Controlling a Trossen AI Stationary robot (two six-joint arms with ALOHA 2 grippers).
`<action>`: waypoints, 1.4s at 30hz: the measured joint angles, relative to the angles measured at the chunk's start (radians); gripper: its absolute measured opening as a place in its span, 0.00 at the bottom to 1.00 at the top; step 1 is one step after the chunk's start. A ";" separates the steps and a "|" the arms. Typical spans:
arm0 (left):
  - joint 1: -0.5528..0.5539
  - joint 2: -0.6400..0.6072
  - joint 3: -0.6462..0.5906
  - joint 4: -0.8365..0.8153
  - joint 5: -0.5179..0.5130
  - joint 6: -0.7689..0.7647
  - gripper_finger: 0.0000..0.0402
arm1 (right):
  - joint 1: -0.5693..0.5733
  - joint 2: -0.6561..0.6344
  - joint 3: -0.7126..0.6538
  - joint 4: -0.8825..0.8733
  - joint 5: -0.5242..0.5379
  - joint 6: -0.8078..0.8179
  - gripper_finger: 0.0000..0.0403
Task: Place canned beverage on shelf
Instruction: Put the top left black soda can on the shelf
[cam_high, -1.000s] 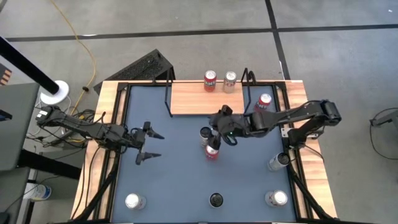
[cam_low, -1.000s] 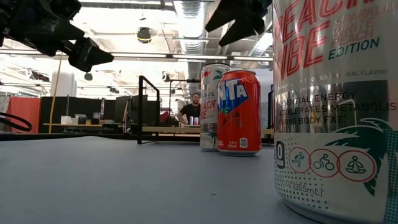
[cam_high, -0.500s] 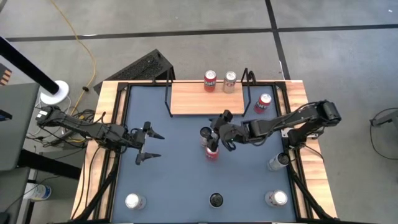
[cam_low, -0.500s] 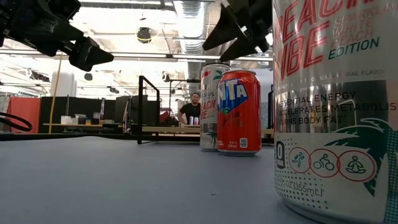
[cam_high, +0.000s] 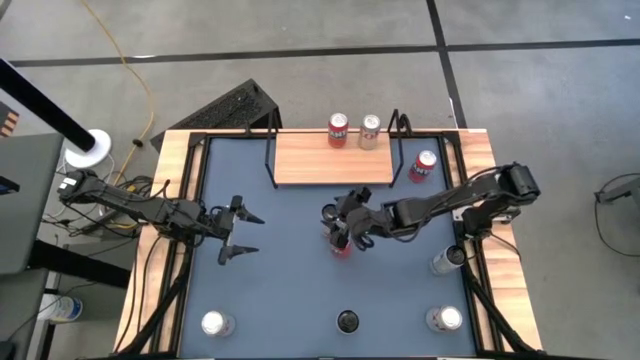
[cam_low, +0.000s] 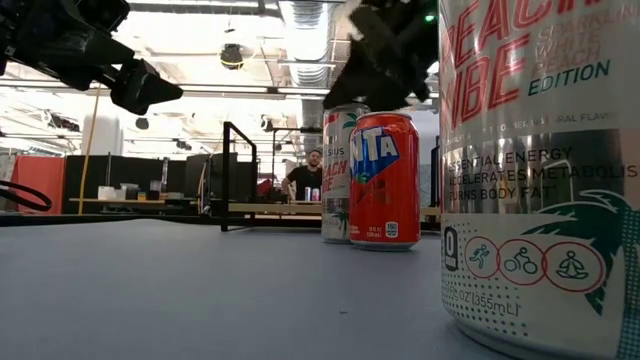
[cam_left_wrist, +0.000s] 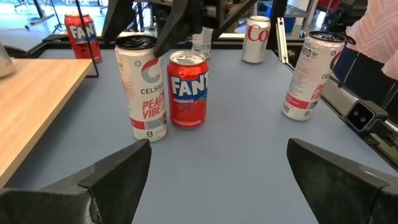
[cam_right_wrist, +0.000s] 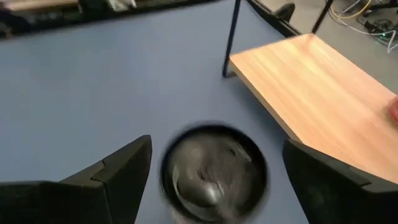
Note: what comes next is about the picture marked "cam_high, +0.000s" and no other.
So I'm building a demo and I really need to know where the red Fanta can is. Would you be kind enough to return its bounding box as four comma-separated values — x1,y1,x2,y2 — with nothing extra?
327,112,350,150
329,239,354,261
407,149,438,184

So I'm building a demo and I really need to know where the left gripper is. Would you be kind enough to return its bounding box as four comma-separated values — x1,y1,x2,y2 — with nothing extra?
209,195,266,266

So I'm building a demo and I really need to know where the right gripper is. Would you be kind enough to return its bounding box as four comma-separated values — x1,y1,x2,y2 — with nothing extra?
330,186,396,251

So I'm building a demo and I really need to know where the black rig strut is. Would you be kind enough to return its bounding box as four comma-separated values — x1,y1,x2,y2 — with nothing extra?
113,234,194,356
464,277,531,356

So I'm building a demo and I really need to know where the grey stand foot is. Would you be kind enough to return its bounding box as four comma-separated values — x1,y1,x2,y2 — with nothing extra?
593,175,640,205

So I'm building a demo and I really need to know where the yellow cable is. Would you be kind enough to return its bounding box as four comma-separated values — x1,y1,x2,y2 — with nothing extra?
79,0,155,186

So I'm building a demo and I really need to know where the white Celsius can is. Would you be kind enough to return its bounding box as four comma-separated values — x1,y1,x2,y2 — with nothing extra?
428,243,468,277
320,202,341,238

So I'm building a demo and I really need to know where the grey cabinet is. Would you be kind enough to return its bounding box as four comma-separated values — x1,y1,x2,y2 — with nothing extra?
0,132,65,276

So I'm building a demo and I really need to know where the blue-grey table mat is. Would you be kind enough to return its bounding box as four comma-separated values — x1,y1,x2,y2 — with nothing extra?
178,135,479,359

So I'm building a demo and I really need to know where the silver Diet Coke can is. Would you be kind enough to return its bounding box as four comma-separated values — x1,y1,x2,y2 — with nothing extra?
357,113,382,151
425,304,464,334
200,310,236,338

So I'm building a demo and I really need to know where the black desk beam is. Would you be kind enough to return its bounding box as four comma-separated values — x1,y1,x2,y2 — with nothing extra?
29,239,132,290

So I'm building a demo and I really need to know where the orange black striped label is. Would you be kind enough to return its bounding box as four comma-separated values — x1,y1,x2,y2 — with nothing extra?
0,102,21,139

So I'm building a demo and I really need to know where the wooden shelf with black frame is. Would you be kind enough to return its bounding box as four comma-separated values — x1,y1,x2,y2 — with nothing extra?
263,108,413,190

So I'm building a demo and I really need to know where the white bottle with blue label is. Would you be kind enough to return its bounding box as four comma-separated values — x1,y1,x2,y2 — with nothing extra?
37,293,84,324

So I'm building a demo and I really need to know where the black can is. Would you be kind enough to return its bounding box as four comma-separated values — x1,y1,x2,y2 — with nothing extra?
335,309,361,335

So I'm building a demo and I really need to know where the black floor cable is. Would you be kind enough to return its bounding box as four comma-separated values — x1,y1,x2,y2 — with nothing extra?
593,172,640,259

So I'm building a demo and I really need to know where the black pole with white base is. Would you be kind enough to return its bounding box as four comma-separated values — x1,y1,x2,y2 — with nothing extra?
0,57,112,170

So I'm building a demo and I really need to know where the black perforated metal box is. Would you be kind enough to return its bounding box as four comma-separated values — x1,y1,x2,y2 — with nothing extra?
149,78,283,151

